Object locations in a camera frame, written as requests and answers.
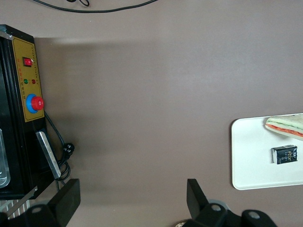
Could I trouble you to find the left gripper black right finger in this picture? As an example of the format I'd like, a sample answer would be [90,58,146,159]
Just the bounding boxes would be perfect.
[187,178,240,227]

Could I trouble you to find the triangular sandwich with red filling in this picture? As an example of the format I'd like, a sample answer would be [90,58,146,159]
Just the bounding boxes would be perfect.
[264,113,303,142]

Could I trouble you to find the long thin black cable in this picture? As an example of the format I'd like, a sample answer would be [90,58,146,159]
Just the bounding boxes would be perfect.
[32,0,158,13]

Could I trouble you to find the black tissue pack gold print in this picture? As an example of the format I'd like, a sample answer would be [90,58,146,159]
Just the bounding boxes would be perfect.
[271,144,298,164]

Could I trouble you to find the black machine with yellow panel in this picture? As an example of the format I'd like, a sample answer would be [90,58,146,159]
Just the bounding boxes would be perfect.
[0,24,54,201]

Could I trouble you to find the white wire rack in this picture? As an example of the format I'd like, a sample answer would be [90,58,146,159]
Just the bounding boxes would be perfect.
[0,198,31,219]

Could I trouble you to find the clear plastic container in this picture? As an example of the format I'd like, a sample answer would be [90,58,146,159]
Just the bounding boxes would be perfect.
[0,129,11,189]

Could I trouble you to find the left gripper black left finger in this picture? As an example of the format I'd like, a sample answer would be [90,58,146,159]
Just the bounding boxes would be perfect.
[0,178,81,227]

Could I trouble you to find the black power cable with plug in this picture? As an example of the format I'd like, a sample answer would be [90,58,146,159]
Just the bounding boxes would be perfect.
[44,111,74,190]

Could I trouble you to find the cream plastic tray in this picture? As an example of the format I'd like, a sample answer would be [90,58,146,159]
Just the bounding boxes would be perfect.
[231,115,303,191]

